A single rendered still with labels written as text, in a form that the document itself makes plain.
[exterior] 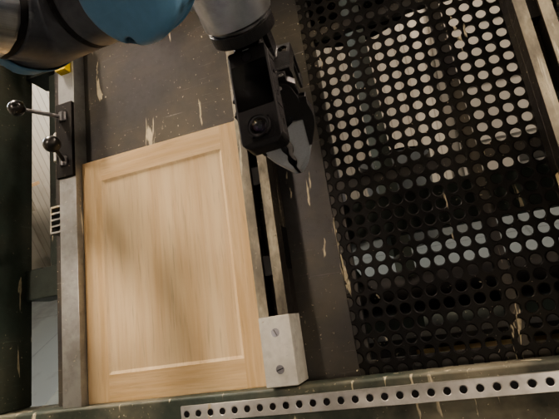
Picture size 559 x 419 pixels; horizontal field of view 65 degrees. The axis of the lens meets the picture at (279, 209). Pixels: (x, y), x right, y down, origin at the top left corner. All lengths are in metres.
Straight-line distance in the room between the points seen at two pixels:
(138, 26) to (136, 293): 0.78
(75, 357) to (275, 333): 0.48
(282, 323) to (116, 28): 0.61
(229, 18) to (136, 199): 0.69
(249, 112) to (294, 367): 0.52
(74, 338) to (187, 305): 0.28
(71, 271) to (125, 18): 0.85
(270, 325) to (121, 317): 0.38
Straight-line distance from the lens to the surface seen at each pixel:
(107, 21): 0.37
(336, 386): 0.85
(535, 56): 0.92
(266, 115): 0.45
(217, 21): 0.47
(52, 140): 1.11
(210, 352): 0.96
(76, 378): 1.13
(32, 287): 1.33
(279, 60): 0.54
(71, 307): 1.14
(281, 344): 0.84
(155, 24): 0.35
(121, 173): 1.13
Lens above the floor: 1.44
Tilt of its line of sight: 17 degrees down
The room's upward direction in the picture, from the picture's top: 17 degrees counter-clockwise
